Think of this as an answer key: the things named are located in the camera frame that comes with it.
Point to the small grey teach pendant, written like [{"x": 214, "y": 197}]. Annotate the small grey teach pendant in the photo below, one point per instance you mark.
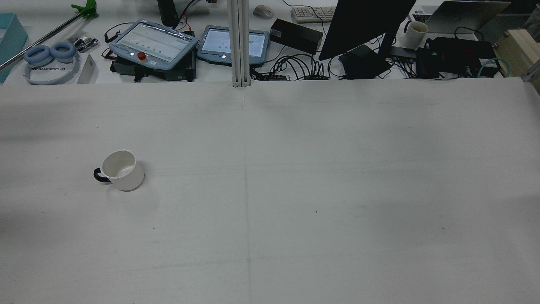
[{"x": 233, "y": 44}]

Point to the black rectangular box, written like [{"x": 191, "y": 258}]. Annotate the black rectangular box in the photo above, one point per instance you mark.
[{"x": 296, "y": 35}]

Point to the black base under pendant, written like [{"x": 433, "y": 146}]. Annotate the black base under pendant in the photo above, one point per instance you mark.
[{"x": 154, "y": 72}]

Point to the grey computer mouse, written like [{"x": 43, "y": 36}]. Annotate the grey computer mouse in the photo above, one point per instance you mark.
[{"x": 263, "y": 11}]

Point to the white computer keyboard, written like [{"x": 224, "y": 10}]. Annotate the white computer keyboard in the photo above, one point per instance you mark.
[{"x": 313, "y": 14}]

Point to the black computer monitor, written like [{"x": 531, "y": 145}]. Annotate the black computer monitor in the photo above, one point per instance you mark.
[{"x": 363, "y": 29}]

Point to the teach pendant with red button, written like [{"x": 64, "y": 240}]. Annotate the teach pendant with red button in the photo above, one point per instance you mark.
[{"x": 152, "y": 44}]

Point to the black cylindrical object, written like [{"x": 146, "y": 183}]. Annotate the black cylindrical object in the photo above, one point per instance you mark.
[{"x": 168, "y": 12}]

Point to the white mug with dark rim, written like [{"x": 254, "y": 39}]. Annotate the white mug with dark rim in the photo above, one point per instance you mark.
[{"x": 414, "y": 33}]

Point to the white card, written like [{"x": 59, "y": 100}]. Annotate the white card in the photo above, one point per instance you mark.
[{"x": 87, "y": 69}]

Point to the black electronics box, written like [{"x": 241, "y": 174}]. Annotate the black electronics box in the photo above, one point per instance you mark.
[{"x": 457, "y": 56}]

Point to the small circuit board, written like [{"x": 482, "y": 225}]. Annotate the small circuit board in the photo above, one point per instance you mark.
[{"x": 84, "y": 42}]

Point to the silver laptop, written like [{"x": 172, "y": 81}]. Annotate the silver laptop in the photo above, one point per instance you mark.
[{"x": 460, "y": 16}]

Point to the green plastic clamp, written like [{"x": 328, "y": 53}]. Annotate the green plastic clamp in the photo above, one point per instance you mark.
[{"x": 86, "y": 8}]

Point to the light blue headphones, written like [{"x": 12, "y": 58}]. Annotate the light blue headphones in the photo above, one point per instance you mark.
[{"x": 50, "y": 61}]

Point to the metal rod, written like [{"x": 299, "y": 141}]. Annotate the metal rod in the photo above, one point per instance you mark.
[{"x": 40, "y": 41}]

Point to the wooden box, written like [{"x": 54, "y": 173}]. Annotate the wooden box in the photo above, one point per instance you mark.
[{"x": 518, "y": 52}]

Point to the teal storage bin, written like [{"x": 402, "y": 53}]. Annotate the teal storage bin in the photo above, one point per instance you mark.
[{"x": 10, "y": 40}]

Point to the aluminium profile post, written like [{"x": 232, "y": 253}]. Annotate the aluminium profile post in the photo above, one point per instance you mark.
[{"x": 239, "y": 42}]

